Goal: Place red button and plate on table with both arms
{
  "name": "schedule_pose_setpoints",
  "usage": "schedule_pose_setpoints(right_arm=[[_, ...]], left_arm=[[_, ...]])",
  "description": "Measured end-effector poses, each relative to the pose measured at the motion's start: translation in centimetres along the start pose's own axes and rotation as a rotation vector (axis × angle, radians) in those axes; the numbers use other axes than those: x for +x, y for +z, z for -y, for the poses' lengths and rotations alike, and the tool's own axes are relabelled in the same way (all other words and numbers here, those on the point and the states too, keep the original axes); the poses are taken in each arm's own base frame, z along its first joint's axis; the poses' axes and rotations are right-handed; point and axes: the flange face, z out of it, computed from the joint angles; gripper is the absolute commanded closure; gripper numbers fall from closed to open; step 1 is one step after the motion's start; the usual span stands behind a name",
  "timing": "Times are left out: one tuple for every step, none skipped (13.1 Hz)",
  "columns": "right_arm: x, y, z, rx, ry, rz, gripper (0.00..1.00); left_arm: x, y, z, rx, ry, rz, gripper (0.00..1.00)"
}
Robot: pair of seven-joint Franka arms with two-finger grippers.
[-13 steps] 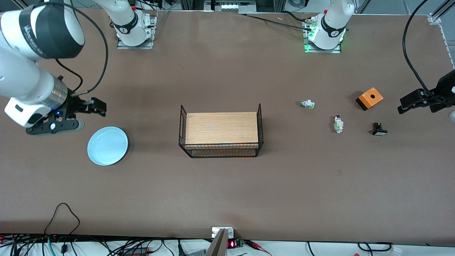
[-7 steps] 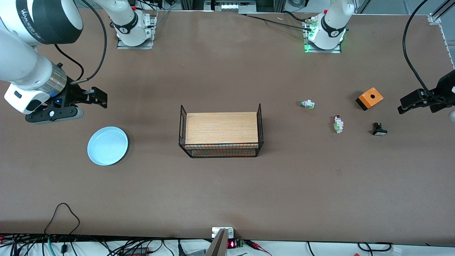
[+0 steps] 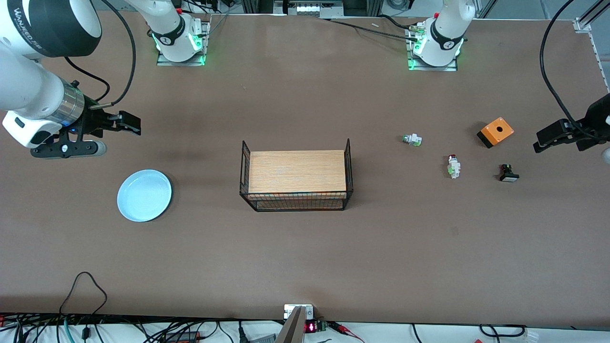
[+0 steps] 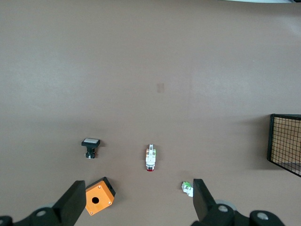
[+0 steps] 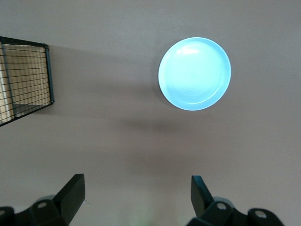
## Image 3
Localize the light blue plate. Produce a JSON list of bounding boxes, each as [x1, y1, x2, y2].
[[117, 169, 173, 222]]

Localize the grey control unit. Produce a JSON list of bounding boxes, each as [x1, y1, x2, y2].
[[274, 0, 345, 16]]

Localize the red test probe leads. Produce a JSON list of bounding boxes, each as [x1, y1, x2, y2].
[[328, 321, 366, 343]]

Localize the orange button enclosure box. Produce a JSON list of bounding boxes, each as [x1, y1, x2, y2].
[[477, 117, 515, 149]]

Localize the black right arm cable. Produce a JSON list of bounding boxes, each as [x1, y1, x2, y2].
[[64, 0, 138, 108]]

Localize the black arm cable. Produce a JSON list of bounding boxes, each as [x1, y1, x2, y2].
[[539, 0, 601, 141], [64, 0, 138, 108]]

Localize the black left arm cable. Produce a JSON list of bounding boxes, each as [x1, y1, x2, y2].
[[539, 0, 601, 141]]

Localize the aluminium frame profile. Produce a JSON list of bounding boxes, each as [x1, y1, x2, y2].
[[574, 0, 610, 33]]

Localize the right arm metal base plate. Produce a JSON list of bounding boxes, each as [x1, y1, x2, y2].
[[156, 19, 211, 66]]

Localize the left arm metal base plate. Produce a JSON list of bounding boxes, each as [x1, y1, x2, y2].
[[407, 24, 459, 72]]

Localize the black looped cable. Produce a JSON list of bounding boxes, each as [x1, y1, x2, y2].
[[59, 272, 108, 316]]

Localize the black wire rack wooden shelf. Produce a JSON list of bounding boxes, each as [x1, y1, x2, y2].
[[239, 138, 354, 212]]

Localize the black coiled cable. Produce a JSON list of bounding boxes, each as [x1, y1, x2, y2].
[[478, 324, 528, 338]]

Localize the black cable on table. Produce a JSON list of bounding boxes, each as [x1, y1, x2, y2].
[[318, 17, 420, 41]]

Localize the white mounting bracket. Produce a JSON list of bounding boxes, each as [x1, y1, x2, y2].
[[284, 304, 315, 320]]

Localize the silver camera pole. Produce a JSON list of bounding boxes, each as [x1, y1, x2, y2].
[[274, 306, 306, 343]]

